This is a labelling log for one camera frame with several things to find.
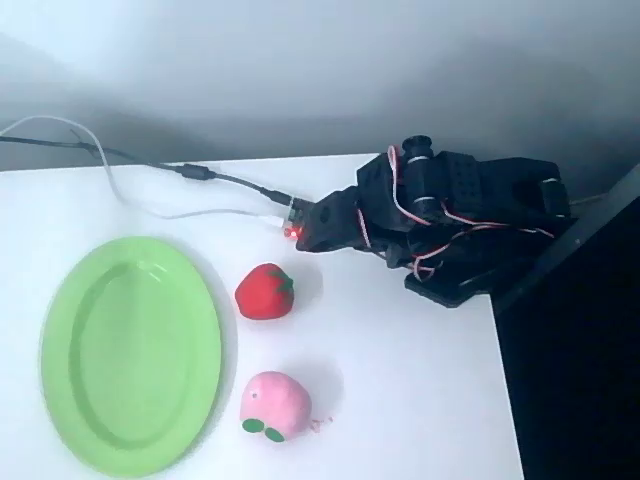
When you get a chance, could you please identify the pink plush peach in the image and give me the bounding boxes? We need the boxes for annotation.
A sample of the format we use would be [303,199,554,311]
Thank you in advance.
[240,370,314,444]

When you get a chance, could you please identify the green oval plastic plate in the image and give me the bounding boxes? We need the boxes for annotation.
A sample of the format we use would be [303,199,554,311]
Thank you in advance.
[40,235,223,478]

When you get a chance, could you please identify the motor controller board red LED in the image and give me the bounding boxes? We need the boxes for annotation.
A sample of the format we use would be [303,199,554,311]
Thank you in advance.
[278,197,312,242]

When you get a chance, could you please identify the red plush strawberry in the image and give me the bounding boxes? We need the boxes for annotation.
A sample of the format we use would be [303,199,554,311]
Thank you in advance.
[234,262,296,320]

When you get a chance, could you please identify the red white servo wire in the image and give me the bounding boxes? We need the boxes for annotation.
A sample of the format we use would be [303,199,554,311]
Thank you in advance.
[355,144,556,281]

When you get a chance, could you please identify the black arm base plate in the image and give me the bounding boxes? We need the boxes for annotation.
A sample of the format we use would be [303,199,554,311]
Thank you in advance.
[403,264,494,308]

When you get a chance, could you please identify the black power cable with ferrite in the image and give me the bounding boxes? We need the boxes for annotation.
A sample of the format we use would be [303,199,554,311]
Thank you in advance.
[0,133,292,206]

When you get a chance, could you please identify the black and white cables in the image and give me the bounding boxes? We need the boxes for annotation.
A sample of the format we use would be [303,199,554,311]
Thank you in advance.
[0,115,284,229]

